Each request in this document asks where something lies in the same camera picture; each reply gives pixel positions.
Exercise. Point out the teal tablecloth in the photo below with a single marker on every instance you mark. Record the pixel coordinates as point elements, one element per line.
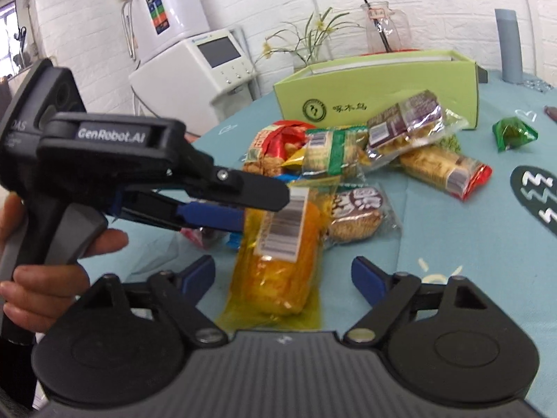
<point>435,235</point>

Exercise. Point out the white water dispenser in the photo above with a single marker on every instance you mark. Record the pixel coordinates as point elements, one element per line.
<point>174,8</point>

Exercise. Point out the pink snack packet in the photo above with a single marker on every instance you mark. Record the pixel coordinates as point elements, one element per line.
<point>200,237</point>

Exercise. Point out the purple label cracker packet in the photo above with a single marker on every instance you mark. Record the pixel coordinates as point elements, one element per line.
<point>404,126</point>

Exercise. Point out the red peanut packet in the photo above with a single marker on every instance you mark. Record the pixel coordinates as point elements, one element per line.
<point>270,148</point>

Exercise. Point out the window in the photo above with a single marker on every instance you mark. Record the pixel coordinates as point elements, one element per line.
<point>8,30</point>

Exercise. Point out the green label cracker packet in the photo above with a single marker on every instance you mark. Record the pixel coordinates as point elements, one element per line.
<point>335,148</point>

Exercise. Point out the black straw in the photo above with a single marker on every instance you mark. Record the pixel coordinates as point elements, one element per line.
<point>379,30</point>

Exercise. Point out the green candy packet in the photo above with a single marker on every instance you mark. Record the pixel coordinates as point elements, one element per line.
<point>513,135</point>

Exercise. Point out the white machine with screen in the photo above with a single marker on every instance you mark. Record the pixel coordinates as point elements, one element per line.
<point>174,82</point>

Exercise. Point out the glass pitcher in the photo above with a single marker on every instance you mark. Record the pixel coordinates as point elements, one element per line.
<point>391,30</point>

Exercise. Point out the person's left hand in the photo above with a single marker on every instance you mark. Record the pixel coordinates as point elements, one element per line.
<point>48,296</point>

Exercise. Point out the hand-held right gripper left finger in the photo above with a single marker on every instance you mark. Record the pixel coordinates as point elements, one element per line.
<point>198,276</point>

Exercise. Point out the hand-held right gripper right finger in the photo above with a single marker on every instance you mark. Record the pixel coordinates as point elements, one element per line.
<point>365,278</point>

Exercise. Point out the brown label biscuit packet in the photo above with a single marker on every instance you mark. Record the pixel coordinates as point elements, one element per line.
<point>352,222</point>

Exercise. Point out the yellow snack packet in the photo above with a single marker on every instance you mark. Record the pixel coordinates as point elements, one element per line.
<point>292,161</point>

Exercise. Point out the yellow cake packet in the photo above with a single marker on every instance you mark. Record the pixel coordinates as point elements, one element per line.
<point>274,278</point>

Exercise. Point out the green patterned packet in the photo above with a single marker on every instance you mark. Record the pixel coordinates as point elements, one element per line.
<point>450,143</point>

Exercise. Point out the green plant with yellow flowers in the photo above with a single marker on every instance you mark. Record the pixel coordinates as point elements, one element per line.
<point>313,39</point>

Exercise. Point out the light green cardboard box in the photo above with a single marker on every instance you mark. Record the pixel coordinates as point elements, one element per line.
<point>391,82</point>

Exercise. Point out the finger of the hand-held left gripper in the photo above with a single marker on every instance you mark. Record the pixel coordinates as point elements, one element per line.
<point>252,189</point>
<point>204,217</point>

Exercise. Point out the red-ended cracker packet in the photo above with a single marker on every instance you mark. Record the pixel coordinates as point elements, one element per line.
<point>435,167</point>

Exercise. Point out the blue snack packet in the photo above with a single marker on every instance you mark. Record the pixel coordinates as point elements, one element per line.
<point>289,178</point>

